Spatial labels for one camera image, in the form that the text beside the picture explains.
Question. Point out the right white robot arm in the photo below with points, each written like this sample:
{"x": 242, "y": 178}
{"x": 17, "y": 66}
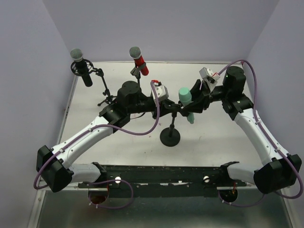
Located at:
{"x": 279, "y": 168}

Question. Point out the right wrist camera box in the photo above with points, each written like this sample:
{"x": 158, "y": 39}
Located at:
{"x": 209, "y": 76}

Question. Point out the teal green microphone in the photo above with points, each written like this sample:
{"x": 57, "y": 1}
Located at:
{"x": 185, "y": 98}

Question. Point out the black tripod mic stand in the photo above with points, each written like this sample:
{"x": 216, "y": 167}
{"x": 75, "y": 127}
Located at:
{"x": 99, "y": 72}

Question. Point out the red glitter microphone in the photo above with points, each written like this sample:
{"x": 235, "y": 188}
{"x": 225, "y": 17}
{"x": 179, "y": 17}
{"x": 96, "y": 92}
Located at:
{"x": 136, "y": 54}

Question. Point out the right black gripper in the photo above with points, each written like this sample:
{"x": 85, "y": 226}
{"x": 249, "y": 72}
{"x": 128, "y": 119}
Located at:
{"x": 202, "y": 94}

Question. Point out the black front mounting rail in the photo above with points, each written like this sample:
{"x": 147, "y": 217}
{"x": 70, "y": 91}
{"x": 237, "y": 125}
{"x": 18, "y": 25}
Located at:
{"x": 122, "y": 181}

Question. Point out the black glitter microphone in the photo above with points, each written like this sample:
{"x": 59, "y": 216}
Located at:
{"x": 79, "y": 66}

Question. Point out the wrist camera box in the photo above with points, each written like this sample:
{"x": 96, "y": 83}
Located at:
{"x": 209, "y": 76}
{"x": 161, "y": 90}

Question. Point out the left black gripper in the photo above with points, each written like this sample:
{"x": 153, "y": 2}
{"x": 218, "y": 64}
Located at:
{"x": 165, "y": 104}

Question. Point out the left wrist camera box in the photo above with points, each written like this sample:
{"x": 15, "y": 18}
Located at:
{"x": 161, "y": 90}

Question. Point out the round-base mic stand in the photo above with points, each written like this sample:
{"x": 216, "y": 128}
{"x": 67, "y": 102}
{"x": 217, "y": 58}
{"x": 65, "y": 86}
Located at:
{"x": 136, "y": 72}
{"x": 170, "y": 136}

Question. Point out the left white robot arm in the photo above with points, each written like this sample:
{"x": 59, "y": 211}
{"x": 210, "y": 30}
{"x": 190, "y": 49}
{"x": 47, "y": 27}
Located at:
{"x": 55, "y": 166}

